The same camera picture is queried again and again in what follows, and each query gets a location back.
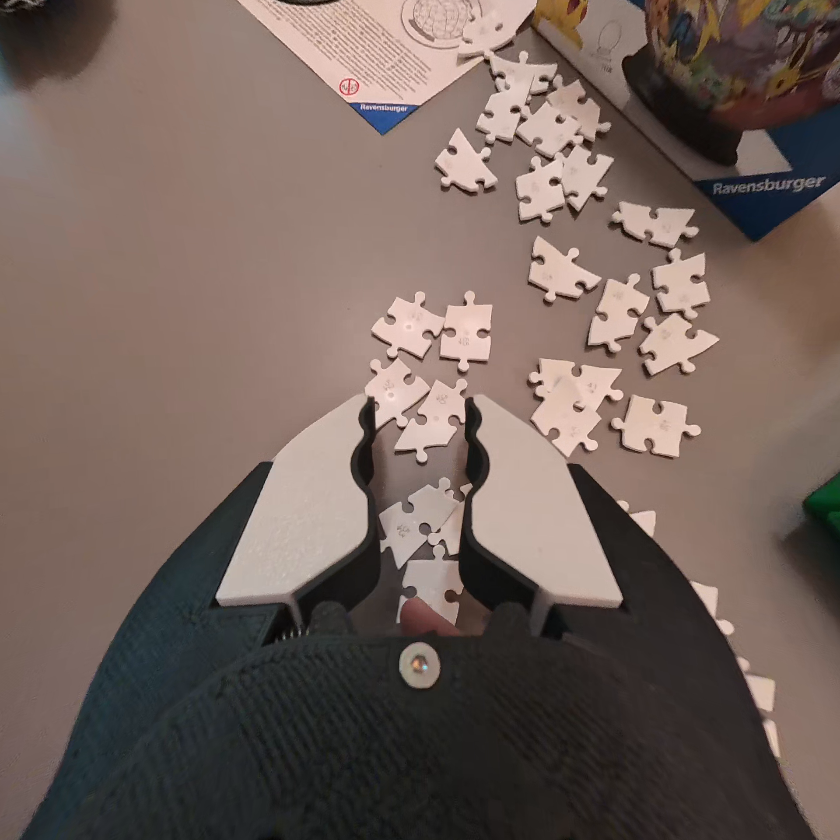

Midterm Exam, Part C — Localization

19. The blue puzzle box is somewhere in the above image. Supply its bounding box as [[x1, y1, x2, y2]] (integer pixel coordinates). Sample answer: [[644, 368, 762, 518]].
[[532, 0, 840, 242]]

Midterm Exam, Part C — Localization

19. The folded puzzle instruction leaflet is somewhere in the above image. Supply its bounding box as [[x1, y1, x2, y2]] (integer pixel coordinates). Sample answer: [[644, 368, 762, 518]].
[[236, 0, 526, 135]]

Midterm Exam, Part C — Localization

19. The curved white puzzle piece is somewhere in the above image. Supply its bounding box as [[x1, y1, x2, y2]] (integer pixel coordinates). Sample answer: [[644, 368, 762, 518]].
[[394, 379, 468, 460]]

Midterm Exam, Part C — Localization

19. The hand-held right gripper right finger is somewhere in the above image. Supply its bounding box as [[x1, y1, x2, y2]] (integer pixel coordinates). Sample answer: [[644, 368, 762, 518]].
[[458, 392, 624, 636]]

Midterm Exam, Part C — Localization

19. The green plastic bin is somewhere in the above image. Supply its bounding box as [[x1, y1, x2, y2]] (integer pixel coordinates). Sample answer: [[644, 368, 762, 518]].
[[804, 472, 840, 546]]

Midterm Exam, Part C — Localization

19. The pile of puzzle pieces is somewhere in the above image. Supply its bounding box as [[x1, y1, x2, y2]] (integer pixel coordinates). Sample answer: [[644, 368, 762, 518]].
[[367, 13, 783, 759]]

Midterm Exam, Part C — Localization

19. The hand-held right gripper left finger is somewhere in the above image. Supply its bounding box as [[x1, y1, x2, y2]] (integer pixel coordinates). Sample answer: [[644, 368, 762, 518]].
[[215, 394, 383, 627]]

